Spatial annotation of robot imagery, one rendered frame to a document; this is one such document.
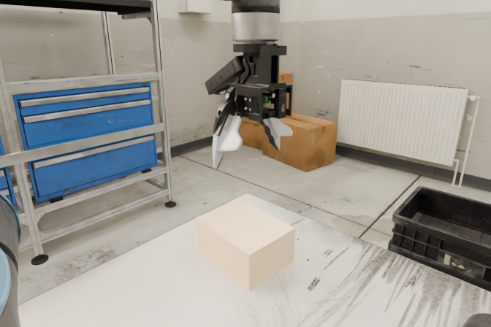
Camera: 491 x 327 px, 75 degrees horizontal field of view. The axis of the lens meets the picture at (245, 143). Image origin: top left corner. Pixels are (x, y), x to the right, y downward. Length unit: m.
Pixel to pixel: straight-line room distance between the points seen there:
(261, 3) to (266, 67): 0.09
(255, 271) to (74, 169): 1.53
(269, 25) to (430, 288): 0.52
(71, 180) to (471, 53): 2.85
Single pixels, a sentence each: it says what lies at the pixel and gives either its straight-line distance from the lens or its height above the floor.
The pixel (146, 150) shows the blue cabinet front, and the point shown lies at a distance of 2.15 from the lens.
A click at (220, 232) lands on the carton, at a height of 0.77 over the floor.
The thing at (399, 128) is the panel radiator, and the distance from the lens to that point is 3.05.
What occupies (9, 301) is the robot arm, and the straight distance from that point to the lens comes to 0.36.
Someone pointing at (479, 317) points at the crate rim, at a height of 0.93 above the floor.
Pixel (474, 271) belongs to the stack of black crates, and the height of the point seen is 0.51.
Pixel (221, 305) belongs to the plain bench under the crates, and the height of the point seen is 0.70.
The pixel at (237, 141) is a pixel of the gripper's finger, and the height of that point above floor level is 0.97.
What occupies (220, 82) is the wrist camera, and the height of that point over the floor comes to 1.05.
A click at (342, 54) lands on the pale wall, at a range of 3.31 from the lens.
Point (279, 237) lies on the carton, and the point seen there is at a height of 0.77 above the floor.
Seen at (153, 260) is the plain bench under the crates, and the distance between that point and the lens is 0.70.
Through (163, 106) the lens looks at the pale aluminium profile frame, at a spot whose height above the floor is 0.72.
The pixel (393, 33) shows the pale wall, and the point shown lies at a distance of 3.14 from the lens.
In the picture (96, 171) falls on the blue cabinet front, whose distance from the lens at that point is 2.03.
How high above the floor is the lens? 1.11
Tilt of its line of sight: 18 degrees down
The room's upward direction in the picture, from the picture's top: straight up
